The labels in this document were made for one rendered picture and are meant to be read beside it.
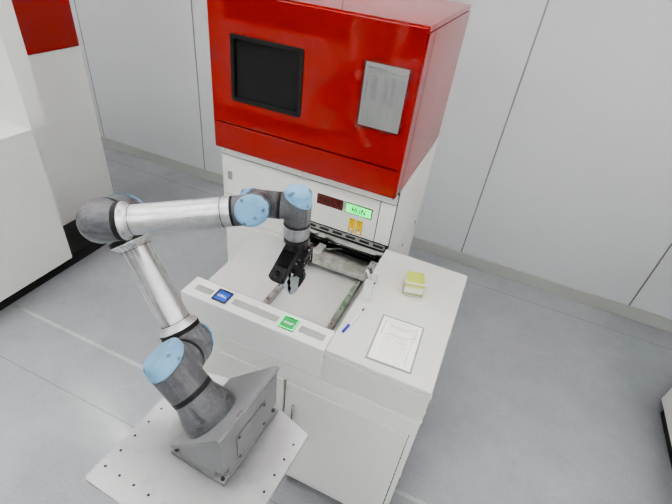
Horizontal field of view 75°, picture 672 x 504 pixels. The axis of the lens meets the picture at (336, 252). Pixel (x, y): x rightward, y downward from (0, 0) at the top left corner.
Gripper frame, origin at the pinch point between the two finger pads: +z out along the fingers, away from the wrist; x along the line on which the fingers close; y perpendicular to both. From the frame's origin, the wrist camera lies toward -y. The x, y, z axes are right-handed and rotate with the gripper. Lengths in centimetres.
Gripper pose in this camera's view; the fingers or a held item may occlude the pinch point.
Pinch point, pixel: (289, 292)
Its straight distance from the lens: 136.9
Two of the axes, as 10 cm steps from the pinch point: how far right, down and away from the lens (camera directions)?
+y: 4.0, -5.2, 7.6
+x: -9.1, -3.2, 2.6
